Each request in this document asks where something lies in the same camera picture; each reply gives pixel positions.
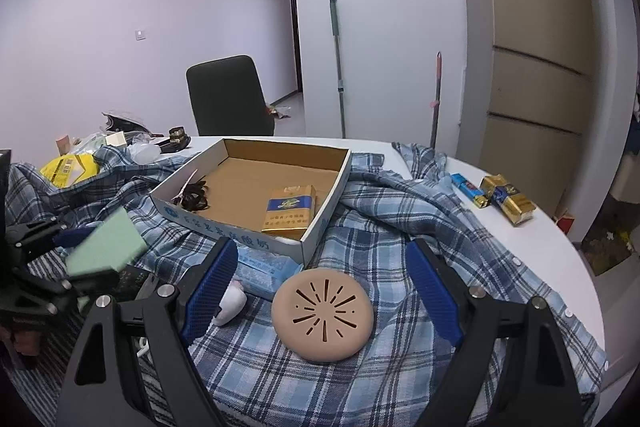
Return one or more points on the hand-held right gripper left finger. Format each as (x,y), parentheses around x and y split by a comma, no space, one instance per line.
(210,287)

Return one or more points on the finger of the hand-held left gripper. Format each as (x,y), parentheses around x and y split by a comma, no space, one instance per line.
(90,283)
(75,237)

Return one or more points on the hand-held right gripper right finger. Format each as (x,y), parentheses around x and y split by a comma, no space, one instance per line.
(432,292)

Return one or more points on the small white pink plush toy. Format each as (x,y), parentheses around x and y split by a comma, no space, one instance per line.
(231,307)

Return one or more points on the pale green box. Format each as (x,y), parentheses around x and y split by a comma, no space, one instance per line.
(107,242)

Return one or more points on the black packet with green print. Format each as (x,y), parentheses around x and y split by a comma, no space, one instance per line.
(132,282)

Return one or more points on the blue tissue pack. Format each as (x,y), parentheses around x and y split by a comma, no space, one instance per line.
(265,272)

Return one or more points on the cardboard box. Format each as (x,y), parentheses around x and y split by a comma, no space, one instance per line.
(250,187)

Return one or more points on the round beige slotted case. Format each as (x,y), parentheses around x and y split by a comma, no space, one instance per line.
(322,317)

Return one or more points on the yellow packet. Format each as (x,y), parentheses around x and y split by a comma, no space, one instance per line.
(67,169)

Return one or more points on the pink cup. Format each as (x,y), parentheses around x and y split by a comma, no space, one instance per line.
(63,145)

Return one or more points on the blue plaid shirt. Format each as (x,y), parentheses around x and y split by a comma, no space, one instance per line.
(390,217)

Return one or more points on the cream box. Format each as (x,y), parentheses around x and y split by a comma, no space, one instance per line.
(115,139)

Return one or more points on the blue lighter packet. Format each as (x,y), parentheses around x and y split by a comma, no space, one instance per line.
(465,188)

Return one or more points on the white plastic bag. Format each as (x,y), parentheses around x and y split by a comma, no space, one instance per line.
(144,152)

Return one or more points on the gold blue cigarette pack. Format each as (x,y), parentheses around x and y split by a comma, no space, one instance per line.
(290,212)

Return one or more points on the gold black cigarette pack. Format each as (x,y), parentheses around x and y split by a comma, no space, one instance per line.
(507,199)

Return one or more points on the small red box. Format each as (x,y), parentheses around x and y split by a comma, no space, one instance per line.
(566,223)

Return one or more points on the litter on floor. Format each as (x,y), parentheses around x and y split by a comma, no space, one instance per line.
(277,111)

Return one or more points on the dark office chair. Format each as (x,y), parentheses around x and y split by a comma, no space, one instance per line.
(227,97)

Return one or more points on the gold refrigerator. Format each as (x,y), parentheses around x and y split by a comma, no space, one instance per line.
(535,57)

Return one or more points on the dark wooden door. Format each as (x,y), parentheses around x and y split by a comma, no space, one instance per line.
(295,37)

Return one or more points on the white wall switch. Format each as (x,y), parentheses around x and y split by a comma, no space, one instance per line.
(140,35)

